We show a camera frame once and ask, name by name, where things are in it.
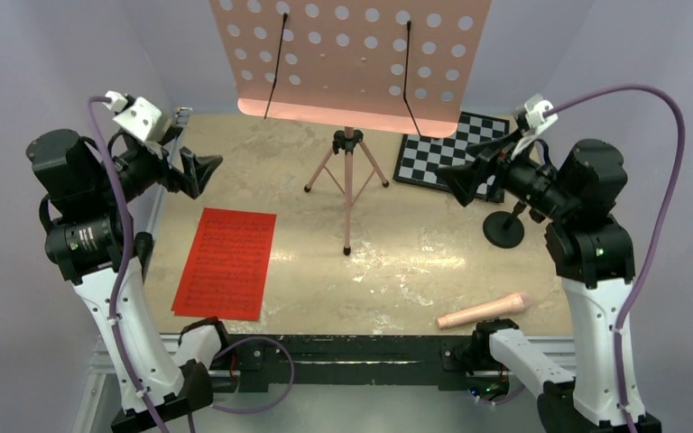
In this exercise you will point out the pink tripod music stand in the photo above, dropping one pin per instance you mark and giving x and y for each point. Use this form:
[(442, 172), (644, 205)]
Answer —
[(393, 66)]

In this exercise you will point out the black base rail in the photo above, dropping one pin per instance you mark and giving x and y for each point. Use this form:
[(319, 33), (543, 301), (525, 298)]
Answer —
[(446, 363)]

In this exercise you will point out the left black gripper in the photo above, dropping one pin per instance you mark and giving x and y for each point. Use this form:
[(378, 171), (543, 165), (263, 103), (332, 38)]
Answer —
[(196, 168)]

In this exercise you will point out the black microphone desk stand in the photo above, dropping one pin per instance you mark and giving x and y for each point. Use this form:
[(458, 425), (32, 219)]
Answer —
[(522, 226)]

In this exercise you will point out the aluminium table frame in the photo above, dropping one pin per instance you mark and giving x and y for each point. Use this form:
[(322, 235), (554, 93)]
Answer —
[(592, 253)]

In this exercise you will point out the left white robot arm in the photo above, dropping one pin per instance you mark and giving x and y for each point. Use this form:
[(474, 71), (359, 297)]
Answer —
[(104, 259)]

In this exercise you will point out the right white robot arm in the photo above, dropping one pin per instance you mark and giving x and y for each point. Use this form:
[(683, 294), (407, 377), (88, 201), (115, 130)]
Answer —
[(593, 256)]

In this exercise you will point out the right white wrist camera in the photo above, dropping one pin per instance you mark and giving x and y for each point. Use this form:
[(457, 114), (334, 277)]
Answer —
[(532, 120)]

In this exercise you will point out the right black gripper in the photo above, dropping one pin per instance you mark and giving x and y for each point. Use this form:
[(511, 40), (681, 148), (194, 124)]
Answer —
[(465, 179)]

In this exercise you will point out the black microphone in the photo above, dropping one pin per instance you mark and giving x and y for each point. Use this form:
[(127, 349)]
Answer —
[(143, 249)]

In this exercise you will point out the black white checkerboard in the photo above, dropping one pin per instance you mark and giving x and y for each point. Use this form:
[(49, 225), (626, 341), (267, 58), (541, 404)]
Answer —
[(420, 157)]

